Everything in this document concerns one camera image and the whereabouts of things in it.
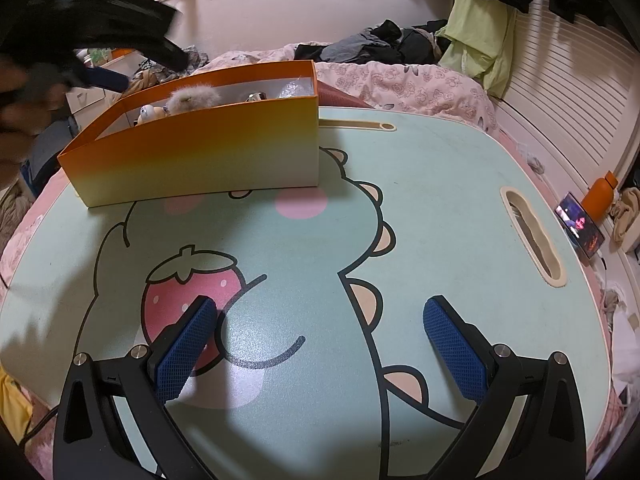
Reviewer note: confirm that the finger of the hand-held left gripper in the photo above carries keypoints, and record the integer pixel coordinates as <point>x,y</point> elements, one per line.
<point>107,79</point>
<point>160,50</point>

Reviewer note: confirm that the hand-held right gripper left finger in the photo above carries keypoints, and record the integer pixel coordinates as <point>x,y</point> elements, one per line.
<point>185,350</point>

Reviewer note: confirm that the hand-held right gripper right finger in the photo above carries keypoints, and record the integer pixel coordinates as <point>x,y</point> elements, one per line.
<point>452,350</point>

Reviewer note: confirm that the small cream plush toy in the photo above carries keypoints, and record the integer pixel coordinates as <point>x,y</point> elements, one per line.
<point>149,114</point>

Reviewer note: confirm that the grey fluffy pompom toy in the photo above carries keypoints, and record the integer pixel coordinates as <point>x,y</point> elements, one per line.
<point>190,100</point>

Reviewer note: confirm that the orange cardboard box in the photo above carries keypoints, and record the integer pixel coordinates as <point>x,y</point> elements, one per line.
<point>200,160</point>

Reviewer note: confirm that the green lidded bottle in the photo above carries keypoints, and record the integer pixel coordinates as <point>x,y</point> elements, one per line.
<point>99,56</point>

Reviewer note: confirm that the white desk with drawers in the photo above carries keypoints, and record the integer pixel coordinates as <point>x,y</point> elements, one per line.
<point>95,100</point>

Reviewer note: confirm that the grey patterned clothes pile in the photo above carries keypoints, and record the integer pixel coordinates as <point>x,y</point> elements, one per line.
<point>160,77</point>

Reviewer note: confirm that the small orange box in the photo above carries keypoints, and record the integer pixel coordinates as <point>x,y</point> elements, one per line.
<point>125,52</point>

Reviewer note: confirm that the clear plastic wrapper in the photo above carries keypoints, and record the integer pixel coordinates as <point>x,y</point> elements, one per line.
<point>295,88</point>

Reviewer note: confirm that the cartoon print lap table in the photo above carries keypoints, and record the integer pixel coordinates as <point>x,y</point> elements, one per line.
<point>425,185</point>

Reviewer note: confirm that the smartphone with lit screen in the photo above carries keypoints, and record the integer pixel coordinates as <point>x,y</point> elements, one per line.
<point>580,225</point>

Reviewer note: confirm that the yellow cloth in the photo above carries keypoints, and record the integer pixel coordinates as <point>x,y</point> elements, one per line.
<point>15,410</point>

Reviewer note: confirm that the orange water bottle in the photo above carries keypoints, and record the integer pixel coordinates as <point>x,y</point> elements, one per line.
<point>597,200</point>

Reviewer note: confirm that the dark clothes pile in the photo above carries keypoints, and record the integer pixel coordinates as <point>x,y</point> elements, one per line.
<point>370,42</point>

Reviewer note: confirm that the beige crumpled cloth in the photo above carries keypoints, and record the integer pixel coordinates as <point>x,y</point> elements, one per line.
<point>625,215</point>

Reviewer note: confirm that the pink floral fuzzy blanket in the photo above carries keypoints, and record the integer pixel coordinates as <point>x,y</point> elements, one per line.
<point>425,85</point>

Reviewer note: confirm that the light green hanging garment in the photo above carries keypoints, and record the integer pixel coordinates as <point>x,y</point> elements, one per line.
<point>480,35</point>

